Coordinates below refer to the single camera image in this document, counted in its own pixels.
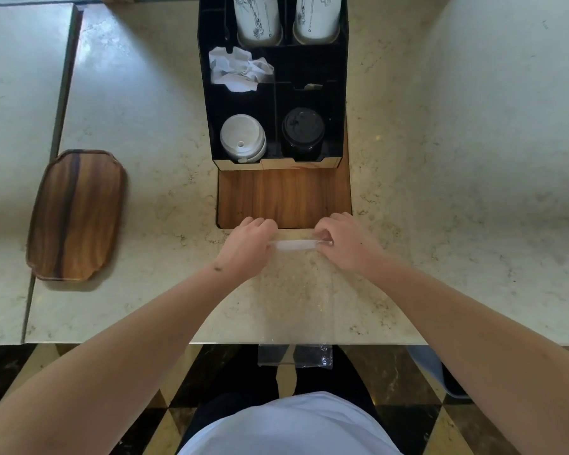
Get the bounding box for stack of white lids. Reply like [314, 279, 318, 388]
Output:
[219, 114, 267, 164]

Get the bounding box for clear plastic bag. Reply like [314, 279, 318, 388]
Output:
[257, 238, 335, 370]

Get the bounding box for person's right forearm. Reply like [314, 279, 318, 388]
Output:
[360, 253, 569, 455]

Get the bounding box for crumpled white napkin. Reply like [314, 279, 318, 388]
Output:
[209, 46, 275, 93]

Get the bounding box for person's right hand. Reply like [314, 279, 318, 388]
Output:
[314, 212, 385, 278]

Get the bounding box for stack of white printed cups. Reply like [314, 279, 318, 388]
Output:
[232, 0, 283, 47]
[293, 0, 343, 45]

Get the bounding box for wooden tray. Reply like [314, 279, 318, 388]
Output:
[26, 149, 127, 282]

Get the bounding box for person's left forearm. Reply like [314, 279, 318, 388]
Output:
[0, 260, 247, 455]

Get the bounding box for person's white shirt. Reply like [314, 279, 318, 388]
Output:
[178, 391, 404, 455]

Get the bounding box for stack of black lids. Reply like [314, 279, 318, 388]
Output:
[282, 107, 326, 161]

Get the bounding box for black cup organizer box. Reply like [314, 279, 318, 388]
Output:
[198, 0, 350, 172]

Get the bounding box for wooden board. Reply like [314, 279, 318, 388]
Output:
[216, 132, 353, 231]

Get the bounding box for person's dark trousers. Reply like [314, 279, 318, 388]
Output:
[175, 345, 389, 455]

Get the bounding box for person's left hand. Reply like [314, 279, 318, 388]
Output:
[214, 217, 279, 282]

